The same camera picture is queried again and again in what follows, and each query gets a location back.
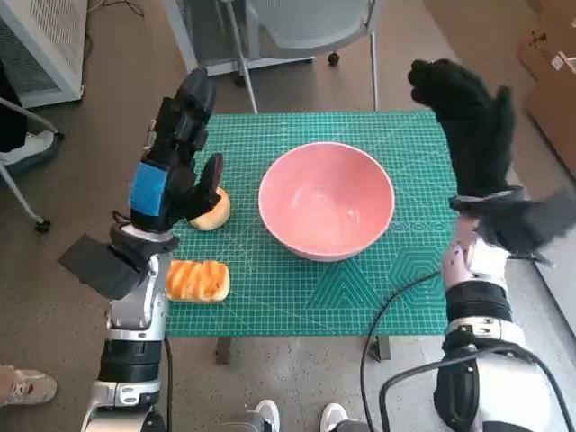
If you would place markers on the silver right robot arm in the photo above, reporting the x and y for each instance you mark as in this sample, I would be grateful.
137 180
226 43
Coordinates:
477 306

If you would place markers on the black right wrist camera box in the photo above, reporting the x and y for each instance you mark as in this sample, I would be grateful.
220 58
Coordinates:
526 225

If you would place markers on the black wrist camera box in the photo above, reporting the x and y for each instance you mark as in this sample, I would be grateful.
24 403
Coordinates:
526 225
99 265

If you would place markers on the grey mesh seat chair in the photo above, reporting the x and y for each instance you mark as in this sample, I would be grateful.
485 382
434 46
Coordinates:
310 22

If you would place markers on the green cutting mat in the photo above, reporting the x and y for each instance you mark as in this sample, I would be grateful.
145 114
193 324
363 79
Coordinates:
270 306

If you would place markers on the pink bowl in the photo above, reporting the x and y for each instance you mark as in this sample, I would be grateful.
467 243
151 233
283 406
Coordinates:
324 202

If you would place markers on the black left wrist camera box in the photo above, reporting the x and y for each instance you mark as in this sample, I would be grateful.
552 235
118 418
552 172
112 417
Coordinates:
99 265

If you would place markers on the plain brown cardboard box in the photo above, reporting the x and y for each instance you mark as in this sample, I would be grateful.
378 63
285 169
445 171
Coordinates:
558 117

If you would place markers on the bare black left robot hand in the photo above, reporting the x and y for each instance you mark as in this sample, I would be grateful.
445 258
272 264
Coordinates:
180 135

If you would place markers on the round toy bread bun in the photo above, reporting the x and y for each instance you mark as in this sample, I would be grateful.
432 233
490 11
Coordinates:
213 216

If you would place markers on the grey metal tube chair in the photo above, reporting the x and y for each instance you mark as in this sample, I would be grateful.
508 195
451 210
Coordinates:
18 189

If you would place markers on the white sneaker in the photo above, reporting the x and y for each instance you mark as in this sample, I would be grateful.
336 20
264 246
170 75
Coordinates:
334 414
267 411

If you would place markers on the small table with dark legs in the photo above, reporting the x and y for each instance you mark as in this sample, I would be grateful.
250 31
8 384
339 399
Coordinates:
223 351

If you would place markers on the white perforated metal cabinet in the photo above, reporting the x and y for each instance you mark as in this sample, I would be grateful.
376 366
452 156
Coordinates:
58 36
207 27

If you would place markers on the white paper label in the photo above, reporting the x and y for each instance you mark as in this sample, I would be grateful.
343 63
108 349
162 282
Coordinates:
564 60

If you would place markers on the person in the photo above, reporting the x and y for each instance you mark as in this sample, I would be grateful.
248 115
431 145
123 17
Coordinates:
31 144
31 387

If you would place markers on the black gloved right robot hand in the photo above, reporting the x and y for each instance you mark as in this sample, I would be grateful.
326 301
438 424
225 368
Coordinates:
472 135

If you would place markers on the striped rectangular toy bread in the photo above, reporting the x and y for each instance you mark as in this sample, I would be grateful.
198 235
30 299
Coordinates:
198 279

